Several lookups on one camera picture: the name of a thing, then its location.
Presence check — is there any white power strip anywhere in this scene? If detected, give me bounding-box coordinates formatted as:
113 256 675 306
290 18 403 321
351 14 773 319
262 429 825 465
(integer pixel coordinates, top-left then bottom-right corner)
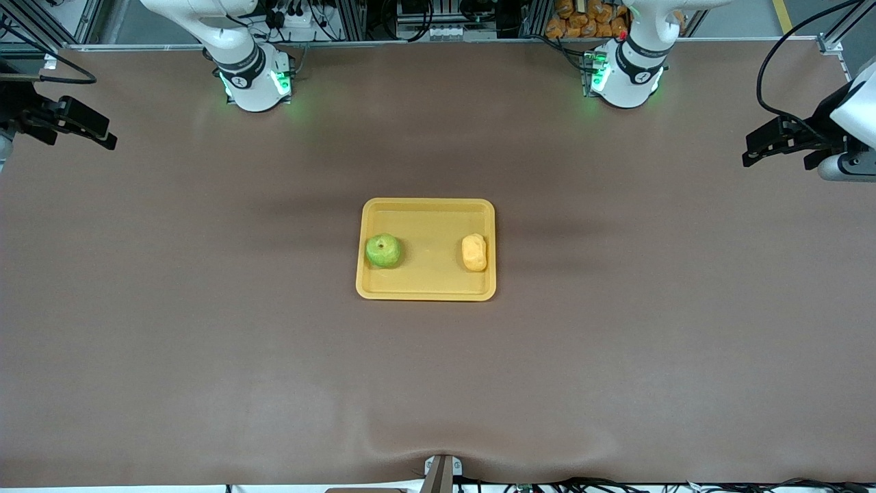
270 7 322 29

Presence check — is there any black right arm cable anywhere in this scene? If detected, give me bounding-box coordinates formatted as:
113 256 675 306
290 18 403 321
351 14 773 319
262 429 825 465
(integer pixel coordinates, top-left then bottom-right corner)
0 51 97 86

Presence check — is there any yellow plastic tray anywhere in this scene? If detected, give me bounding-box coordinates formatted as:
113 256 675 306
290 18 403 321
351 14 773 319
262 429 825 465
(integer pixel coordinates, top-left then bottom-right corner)
355 198 496 302

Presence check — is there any orange packaged goods pile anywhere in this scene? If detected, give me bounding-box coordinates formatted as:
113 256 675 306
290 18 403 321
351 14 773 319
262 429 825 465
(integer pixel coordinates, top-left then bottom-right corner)
545 0 630 39

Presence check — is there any brown table mat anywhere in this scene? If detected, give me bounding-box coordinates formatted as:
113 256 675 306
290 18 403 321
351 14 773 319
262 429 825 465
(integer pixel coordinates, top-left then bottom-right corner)
0 42 876 488

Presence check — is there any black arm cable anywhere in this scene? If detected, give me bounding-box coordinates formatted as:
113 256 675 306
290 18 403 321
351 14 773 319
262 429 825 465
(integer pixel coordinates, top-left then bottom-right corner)
0 51 97 86
756 0 864 134

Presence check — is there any metal clamp bracket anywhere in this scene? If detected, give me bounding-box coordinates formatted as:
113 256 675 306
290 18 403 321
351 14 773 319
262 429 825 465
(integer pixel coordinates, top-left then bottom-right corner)
423 455 463 493

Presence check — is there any aluminium frame profile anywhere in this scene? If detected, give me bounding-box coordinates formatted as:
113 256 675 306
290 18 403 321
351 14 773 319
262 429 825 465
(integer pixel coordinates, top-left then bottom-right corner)
816 0 876 57

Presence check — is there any yellow potato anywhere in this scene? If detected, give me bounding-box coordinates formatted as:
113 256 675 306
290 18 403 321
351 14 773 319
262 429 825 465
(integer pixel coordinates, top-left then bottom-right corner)
461 233 489 273

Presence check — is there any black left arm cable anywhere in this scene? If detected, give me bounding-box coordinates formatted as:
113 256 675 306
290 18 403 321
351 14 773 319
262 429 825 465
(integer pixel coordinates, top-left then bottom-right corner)
756 0 864 134

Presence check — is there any green apple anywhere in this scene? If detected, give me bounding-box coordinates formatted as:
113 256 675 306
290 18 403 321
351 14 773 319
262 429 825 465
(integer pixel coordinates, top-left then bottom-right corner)
365 233 402 269

